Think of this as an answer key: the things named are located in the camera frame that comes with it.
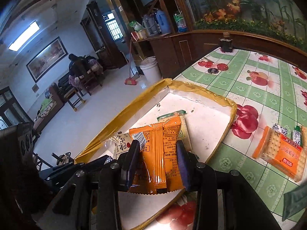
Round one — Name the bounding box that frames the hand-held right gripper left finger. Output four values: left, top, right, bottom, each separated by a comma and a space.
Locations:
51, 139, 141, 230

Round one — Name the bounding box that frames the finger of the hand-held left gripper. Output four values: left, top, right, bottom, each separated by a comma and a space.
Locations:
38, 162, 81, 181
82, 155, 114, 172

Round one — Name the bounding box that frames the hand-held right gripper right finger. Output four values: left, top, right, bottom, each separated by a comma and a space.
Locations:
176, 140, 281, 230

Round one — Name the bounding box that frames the orange snack packet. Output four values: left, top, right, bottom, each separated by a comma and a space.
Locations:
129, 122, 186, 195

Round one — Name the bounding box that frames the white tray with yellow tape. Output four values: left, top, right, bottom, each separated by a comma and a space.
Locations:
74, 78, 237, 230

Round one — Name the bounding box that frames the white packet with black lettering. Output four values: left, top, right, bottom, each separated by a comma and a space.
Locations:
110, 133, 133, 160

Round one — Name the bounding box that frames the brown sofa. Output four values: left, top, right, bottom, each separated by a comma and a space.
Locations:
33, 83, 66, 133

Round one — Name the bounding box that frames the wooden stool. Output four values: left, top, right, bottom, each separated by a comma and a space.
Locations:
64, 88, 86, 113

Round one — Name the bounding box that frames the red broom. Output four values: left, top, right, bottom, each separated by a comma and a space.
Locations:
124, 39, 139, 86

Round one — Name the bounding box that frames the wooden chair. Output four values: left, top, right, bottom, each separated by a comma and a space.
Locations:
72, 59, 104, 96

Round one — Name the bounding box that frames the white plastic bucket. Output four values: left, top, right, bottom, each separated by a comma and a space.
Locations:
140, 57, 163, 84

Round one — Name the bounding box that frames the orange cracker packet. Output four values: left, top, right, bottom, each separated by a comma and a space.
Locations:
251, 126, 307, 182

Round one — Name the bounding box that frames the black and white candy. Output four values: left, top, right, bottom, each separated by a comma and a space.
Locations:
273, 124, 287, 136

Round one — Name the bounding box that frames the ceiling light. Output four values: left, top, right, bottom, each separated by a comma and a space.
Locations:
9, 21, 40, 52

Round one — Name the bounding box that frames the green and white packet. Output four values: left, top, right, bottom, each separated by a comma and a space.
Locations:
291, 125, 302, 146

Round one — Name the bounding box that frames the wooden cabinet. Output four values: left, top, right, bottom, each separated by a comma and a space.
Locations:
133, 30, 224, 78

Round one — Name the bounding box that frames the barred window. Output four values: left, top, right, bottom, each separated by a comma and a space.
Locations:
105, 13, 122, 41

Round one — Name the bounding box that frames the green and white bag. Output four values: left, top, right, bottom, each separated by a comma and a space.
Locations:
129, 21, 142, 32

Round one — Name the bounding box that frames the grey water jug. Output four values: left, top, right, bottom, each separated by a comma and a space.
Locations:
142, 14, 157, 35

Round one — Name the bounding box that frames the blue thermos jug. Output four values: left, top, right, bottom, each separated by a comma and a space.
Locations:
155, 9, 172, 34

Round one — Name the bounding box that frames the green plastic bag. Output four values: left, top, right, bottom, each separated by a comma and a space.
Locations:
173, 11, 189, 33

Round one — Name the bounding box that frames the flower mural panel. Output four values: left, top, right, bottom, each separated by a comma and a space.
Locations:
179, 0, 307, 52

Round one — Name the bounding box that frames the framed wall painting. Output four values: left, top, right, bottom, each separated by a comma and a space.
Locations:
26, 36, 68, 83

